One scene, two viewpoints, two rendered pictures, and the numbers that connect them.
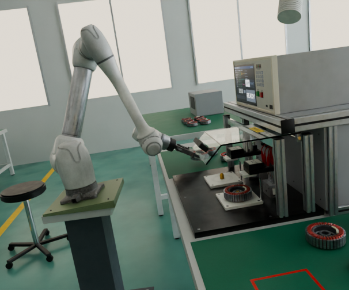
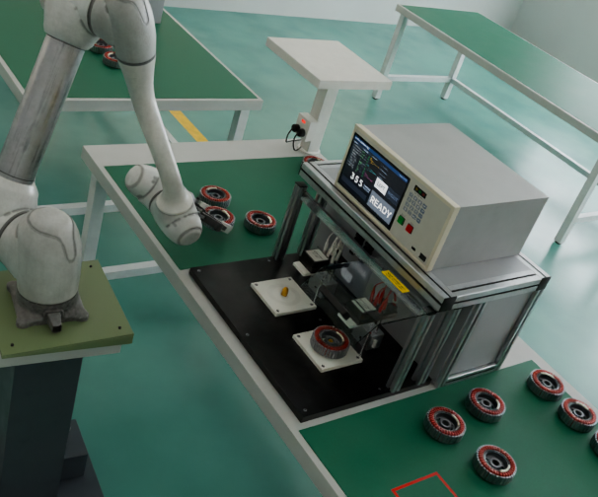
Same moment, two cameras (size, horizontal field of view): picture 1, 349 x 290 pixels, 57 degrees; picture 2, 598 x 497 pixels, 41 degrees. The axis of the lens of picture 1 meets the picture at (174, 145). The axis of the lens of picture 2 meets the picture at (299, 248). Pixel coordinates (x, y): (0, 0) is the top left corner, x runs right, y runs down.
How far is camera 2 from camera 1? 1.35 m
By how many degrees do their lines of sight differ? 40
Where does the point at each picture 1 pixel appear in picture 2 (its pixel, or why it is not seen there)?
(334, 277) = (462, 481)
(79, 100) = (54, 113)
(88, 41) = (129, 27)
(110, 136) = not seen: outside the picture
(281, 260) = (411, 461)
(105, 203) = (119, 337)
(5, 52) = not seen: outside the picture
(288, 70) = (462, 223)
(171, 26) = not seen: outside the picture
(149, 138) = (186, 217)
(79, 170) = (71, 273)
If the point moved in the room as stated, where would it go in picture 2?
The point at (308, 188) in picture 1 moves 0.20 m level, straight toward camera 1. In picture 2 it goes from (430, 361) to (448, 413)
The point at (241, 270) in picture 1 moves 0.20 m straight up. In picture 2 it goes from (376, 475) to (405, 419)
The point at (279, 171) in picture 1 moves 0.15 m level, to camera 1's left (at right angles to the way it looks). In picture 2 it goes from (414, 347) to (370, 354)
